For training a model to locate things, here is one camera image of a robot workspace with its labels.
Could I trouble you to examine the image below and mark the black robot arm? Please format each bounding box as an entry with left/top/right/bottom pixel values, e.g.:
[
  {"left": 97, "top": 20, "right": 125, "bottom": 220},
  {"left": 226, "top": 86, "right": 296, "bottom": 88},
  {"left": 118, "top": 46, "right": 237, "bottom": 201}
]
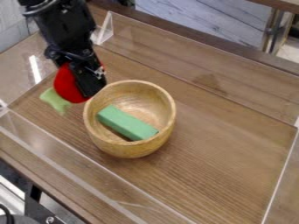
[{"left": 17, "top": 0, "right": 106, "bottom": 98}]

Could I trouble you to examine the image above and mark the metal table leg background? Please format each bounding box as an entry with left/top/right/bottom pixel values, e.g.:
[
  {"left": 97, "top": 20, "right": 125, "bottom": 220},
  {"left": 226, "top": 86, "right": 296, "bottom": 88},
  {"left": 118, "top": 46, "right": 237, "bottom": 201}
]
[{"left": 261, "top": 9, "right": 294, "bottom": 55}]

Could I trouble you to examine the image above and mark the red plush fruit green leaf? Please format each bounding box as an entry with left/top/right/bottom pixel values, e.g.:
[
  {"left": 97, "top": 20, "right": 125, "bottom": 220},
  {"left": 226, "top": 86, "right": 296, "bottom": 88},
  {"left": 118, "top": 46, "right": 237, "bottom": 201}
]
[{"left": 39, "top": 62, "right": 90, "bottom": 115}]

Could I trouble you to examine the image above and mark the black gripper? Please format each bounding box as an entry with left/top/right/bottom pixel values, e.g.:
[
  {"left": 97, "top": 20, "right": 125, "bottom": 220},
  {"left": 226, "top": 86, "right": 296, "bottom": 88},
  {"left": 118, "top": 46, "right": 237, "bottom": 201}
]
[{"left": 22, "top": 0, "right": 106, "bottom": 98}]

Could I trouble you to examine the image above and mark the green rectangular block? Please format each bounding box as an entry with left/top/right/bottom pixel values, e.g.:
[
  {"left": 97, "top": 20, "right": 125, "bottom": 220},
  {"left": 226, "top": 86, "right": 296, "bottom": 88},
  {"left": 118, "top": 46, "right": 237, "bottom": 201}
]
[{"left": 97, "top": 105, "right": 158, "bottom": 141}]

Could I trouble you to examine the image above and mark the black cable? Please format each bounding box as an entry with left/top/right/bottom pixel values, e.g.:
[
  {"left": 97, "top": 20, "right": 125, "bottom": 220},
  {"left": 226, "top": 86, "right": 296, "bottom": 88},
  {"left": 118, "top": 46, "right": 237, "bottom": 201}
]
[{"left": 0, "top": 203, "right": 15, "bottom": 224}]

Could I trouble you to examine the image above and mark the black table frame bracket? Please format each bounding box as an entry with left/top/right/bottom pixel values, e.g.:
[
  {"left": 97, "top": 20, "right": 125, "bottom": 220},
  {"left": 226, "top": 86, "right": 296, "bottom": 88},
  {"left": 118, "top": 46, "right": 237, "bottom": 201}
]
[{"left": 23, "top": 185, "right": 65, "bottom": 224}]

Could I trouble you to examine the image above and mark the clear acrylic corner bracket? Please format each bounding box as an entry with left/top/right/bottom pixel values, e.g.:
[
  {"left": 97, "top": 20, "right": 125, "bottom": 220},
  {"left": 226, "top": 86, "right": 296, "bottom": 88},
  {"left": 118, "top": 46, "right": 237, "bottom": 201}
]
[{"left": 90, "top": 12, "right": 113, "bottom": 46}]

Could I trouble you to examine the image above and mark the wooden bowl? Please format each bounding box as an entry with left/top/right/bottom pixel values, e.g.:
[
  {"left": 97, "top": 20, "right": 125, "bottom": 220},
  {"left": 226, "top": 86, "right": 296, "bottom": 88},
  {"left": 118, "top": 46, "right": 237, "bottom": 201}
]
[{"left": 82, "top": 80, "right": 176, "bottom": 158}]

